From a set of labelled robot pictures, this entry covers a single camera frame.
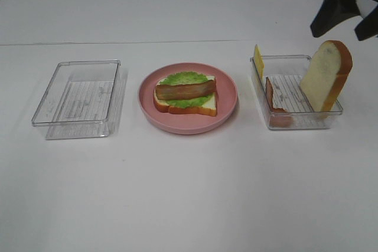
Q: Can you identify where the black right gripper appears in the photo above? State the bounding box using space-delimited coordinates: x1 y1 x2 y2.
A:
310 0 378 41

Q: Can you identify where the yellow cheese slice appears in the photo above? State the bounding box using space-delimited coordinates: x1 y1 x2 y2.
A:
253 44 265 81

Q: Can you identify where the bacon strip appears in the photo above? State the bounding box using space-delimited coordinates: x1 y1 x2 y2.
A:
155 80 216 100
265 78 293 127

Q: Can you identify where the bread slice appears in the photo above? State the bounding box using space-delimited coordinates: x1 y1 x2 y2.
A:
299 40 353 112
153 87 217 116

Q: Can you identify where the green lettuce leaf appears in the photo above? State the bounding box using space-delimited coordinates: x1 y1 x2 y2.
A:
154 71 216 109

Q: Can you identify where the right clear plastic tray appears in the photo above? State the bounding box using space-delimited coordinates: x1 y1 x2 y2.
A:
250 55 343 130

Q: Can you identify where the clear plastic tray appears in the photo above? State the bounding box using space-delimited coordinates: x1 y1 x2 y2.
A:
250 55 343 130
31 60 127 140

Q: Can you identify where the pink round plate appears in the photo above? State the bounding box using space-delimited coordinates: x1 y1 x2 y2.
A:
138 63 238 135

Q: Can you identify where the left clear plastic tray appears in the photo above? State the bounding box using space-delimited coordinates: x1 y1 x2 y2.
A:
31 60 127 140

